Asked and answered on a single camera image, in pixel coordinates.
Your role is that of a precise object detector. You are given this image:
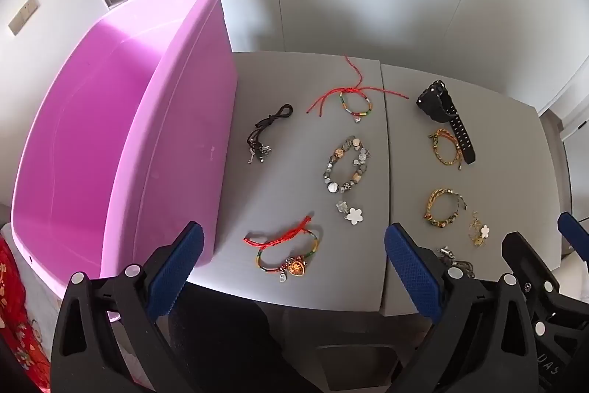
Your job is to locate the white flower pendant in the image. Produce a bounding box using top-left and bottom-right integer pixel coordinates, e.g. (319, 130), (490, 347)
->
(335, 200), (365, 228)

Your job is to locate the beige wall switch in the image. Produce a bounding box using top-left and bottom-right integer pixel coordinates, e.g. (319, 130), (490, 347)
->
(8, 0), (41, 35)

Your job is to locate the silver charm chain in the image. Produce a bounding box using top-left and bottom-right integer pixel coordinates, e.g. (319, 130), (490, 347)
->
(437, 246), (475, 278)

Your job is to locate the pink plastic tub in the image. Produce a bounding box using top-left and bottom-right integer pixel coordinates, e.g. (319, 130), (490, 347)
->
(10, 0), (239, 322)

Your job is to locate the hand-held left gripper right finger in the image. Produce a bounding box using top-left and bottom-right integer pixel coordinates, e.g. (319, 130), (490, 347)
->
(384, 222), (539, 393)

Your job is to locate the black cord charm necklace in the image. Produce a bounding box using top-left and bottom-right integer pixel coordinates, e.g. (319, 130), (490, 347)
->
(247, 104), (294, 165)

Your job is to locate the red string beaded bracelet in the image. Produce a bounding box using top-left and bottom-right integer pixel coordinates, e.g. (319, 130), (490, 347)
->
(306, 56), (409, 123)

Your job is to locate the gold flower chain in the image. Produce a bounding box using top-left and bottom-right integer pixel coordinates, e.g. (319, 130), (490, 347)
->
(468, 213), (492, 246)

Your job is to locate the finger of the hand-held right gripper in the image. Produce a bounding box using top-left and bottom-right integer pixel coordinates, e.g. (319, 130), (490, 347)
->
(501, 232), (560, 297)
(558, 212), (589, 261)

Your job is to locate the grey stool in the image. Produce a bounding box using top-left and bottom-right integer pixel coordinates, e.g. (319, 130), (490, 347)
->
(281, 305), (442, 393)

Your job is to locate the gold braided beaded bracelet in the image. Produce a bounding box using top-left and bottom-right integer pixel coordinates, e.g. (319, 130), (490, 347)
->
(423, 188), (469, 229)

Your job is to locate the red floral blanket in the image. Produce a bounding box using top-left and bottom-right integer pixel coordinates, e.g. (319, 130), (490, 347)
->
(0, 236), (51, 389)

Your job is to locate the red string heart charm bracelet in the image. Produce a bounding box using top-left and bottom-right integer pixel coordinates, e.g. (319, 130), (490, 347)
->
(243, 215), (320, 283)

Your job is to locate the orange braided bracelet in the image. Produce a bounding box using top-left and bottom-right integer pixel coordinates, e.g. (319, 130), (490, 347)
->
(429, 128), (465, 170)

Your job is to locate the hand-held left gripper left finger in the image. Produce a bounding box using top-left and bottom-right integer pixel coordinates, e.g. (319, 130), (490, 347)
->
(50, 221), (205, 393)

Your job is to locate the grey beaded charm bracelet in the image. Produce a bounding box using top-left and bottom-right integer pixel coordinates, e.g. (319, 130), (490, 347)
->
(322, 136), (371, 196)

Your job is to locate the black wrist watch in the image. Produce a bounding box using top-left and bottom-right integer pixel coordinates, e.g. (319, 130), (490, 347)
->
(416, 80), (477, 166)

